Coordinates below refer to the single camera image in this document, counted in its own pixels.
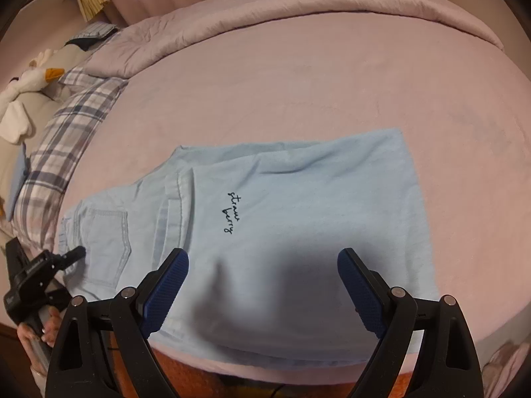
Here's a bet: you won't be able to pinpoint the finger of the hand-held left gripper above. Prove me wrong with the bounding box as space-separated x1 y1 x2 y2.
50 246 87 274

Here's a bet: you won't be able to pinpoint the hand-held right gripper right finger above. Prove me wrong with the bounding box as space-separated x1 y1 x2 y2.
337 248 484 398

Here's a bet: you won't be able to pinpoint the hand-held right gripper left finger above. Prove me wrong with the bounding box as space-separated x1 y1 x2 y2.
45 248 190 398

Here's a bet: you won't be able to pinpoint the light blue strawberry print pants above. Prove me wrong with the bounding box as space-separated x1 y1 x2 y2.
58 128 442 371

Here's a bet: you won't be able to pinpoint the person's left hand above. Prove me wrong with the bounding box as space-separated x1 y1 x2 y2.
17 306 64 376

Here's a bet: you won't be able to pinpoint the large plaid pillow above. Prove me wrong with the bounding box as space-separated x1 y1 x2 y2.
17 78 129 253

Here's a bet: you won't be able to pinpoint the pale pink cloth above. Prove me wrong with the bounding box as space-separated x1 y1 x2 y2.
481 340 527 398

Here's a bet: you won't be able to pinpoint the small plaid pillow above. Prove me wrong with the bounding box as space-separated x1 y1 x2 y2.
58 64 104 89

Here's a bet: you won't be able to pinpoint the white goose plush toy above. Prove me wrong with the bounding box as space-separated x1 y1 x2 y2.
0 49 66 145

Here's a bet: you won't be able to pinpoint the bed with pink sheet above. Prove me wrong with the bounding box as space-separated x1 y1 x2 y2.
8 0 531 382

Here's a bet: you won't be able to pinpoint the folded plaid clothes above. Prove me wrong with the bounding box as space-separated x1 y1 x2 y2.
65 23 119 50

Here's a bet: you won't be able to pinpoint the pink quilt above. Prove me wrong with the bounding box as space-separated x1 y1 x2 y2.
85 0 504 79

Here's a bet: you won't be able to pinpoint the black cable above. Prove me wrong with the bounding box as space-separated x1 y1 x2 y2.
261 383 291 398

